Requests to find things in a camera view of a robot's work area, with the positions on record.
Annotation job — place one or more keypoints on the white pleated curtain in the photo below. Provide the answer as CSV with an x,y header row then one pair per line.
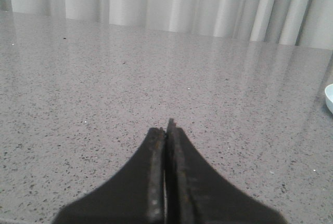
x,y
290,22

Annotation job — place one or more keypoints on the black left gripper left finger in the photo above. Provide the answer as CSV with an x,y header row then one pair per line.
x,y
135,194

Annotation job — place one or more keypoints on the light blue round plate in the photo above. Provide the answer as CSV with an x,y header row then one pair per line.
x,y
329,97

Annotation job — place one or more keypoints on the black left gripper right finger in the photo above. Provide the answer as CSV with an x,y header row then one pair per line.
x,y
196,193

